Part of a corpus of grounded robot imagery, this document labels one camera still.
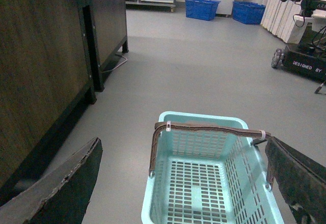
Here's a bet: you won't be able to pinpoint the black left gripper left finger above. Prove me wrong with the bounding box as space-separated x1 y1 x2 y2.
1 137 103 223

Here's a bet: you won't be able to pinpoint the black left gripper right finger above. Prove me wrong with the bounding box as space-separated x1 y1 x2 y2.
265 137 325 223

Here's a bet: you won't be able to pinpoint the light blue plastic basket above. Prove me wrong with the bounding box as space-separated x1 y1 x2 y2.
141 111 283 223

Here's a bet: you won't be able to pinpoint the brown basket handle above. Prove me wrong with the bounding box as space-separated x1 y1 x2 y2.
148 121 272 177

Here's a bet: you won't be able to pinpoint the dark wooden cabinet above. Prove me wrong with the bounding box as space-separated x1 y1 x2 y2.
1 0 128 204

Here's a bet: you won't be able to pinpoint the white stacked panels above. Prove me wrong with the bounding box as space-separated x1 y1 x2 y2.
261 0 307 44

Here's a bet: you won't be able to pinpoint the blue crate right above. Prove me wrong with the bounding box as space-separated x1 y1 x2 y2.
232 1 266 24

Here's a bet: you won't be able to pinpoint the blue crate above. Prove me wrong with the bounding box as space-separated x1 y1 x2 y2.
232 1 266 24
185 0 220 21

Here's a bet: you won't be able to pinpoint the blue crate left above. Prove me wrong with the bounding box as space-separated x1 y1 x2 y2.
185 0 220 21

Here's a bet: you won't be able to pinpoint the white floor cable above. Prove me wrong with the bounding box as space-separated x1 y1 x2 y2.
101 53 127 73

